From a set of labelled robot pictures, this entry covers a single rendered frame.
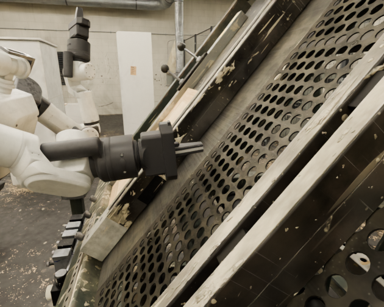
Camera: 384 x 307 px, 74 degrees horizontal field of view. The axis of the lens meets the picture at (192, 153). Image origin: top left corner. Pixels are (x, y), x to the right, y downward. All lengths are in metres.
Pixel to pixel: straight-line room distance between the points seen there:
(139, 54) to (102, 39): 4.52
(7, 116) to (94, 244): 0.42
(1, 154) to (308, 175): 0.42
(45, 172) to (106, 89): 8.85
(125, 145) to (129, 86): 4.39
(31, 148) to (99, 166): 0.11
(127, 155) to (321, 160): 0.35
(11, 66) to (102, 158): 0.50
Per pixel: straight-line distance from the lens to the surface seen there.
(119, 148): 0.49
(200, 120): 0.66
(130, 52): 4.88
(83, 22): 1.20
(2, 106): 0.86
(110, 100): 9.32
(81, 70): 1.14
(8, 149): 0.48
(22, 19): 9.72
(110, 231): 0.76
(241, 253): 0.24
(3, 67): 0.91
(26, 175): 0.49
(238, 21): 1.23
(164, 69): 1.20
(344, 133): 0.24
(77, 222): 1.27
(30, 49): 3.52
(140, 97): 4.90
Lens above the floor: 1.39
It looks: 18 degrees down
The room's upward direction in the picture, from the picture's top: straight up
